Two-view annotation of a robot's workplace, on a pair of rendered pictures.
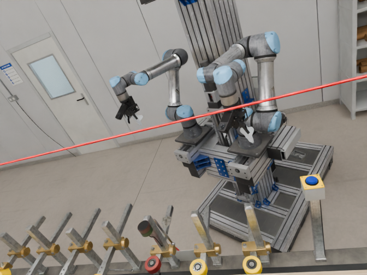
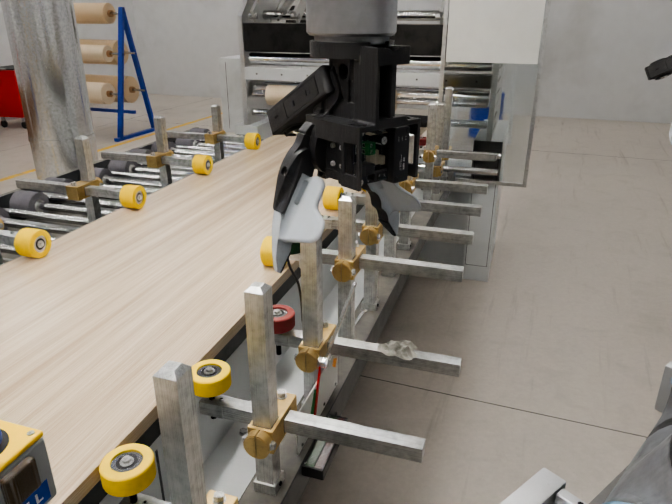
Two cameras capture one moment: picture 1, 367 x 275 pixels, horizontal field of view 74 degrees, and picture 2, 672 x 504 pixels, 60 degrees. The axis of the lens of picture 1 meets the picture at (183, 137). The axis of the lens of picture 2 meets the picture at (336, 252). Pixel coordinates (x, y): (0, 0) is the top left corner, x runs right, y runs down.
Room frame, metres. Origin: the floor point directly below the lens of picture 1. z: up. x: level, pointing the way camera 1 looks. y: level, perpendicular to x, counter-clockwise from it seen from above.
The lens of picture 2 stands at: (0.92, -0.76, 1.54)
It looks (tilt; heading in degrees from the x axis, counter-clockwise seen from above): 23 degrees down; 88
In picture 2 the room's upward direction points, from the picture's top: straight up
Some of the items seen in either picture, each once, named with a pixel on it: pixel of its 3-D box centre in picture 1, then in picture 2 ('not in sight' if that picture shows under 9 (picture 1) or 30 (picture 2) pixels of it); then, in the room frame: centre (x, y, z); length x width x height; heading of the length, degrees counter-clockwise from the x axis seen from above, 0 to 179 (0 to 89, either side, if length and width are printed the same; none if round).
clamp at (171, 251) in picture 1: (163, 251); (315, 346); (0.91, 0.35, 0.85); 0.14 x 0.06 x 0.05; 70
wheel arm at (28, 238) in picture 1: (27, 238); (436, 184); (1.36, 1.27, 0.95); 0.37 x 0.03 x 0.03; 160
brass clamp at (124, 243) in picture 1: (116, 243); (349, 262); (1.00, 0.58, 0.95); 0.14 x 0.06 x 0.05; 70
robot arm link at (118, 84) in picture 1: (117, 85); not in sight; (1.62, 0.26, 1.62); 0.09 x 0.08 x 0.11; 120
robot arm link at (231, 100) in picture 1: (228, 98); (354, 14); (0.95, -0.24, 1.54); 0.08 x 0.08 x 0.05
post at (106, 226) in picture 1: (124, 249); (346, 285); (0.99, 0.56, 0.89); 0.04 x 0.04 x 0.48; 70
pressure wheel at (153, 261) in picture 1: (155, 268); (278, 332); (0.83, 0.40, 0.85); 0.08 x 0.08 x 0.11
